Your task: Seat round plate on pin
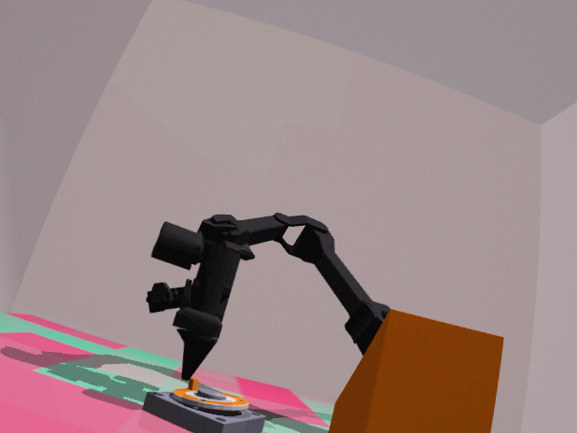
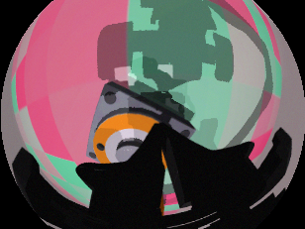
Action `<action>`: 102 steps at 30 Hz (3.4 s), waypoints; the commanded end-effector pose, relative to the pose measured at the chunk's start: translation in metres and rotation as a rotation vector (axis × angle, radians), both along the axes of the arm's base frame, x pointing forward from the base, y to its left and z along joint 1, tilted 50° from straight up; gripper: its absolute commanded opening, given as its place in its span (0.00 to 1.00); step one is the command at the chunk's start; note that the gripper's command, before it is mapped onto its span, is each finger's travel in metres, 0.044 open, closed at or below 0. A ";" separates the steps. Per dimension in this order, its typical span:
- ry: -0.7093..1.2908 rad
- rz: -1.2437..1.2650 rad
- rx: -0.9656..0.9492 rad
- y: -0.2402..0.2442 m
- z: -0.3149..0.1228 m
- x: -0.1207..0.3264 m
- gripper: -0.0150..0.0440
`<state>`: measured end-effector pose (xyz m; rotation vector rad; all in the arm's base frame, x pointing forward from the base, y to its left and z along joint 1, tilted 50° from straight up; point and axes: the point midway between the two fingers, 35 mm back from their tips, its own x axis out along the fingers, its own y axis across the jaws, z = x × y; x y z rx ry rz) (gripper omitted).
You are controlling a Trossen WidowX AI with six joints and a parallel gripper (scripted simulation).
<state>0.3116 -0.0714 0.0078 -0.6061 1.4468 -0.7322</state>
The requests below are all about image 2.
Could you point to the orange round plate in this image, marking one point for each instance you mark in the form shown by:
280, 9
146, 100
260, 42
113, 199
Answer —
120, 128

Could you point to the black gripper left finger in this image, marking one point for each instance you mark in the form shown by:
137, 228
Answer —
142, 172

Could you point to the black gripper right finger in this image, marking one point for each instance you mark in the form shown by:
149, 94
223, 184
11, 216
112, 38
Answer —
190, 165

